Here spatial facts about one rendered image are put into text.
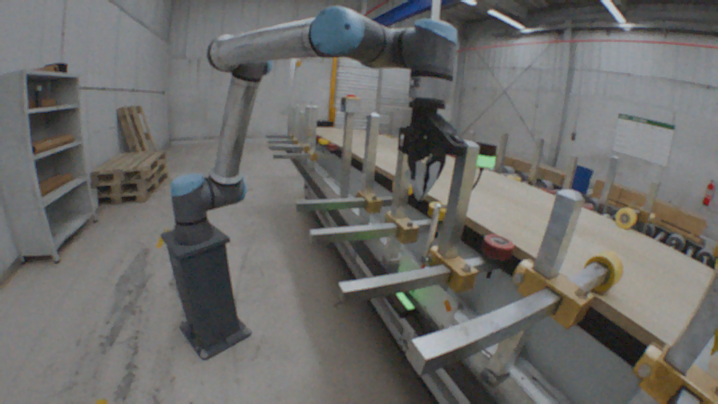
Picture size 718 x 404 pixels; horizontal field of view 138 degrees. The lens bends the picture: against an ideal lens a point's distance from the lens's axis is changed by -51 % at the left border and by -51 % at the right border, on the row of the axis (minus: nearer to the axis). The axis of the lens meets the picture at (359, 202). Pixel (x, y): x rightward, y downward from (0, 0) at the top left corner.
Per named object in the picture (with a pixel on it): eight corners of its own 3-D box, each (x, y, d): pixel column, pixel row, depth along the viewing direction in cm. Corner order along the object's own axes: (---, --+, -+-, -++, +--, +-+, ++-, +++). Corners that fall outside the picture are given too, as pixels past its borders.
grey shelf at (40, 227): (22, 264, 131) (-16, 78, 79) (66, 223, 208) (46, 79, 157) (58, 263, 148) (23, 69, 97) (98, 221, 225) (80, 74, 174)
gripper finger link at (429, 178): (419, 192, 66) (425, 155, 63) (433, 201, 61) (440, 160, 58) (409, 193, 65) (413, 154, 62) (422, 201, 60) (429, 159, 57)
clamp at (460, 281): (456, 294, 57) (462, 275, 56) (424, 264, 69) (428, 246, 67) (474, 288, 59) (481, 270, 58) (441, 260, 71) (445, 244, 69)
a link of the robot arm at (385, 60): (348, 24, 54) (397, 18, 48) (377, 36, 63) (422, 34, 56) (345, 64, 57) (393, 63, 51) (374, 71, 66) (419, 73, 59)
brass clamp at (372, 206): (366, 214, 101) (368, 200, 99) (353, 201, 113) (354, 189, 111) (382, 212, 103) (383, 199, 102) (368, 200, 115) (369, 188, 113)
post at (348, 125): (340, 209, 133) (346, 112, 118) (336, 205, 138) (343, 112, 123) (348, 208, 135) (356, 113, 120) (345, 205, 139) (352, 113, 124)
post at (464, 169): (426, 325, 69) (468, 142, 53) (420, 317, 72) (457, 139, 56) (437, 322, 71) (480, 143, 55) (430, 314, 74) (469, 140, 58)
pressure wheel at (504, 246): (487, 288, 63) (501, 248, 60) (467, 272, 70) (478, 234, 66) (507, 281, 66) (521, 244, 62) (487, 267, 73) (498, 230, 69)
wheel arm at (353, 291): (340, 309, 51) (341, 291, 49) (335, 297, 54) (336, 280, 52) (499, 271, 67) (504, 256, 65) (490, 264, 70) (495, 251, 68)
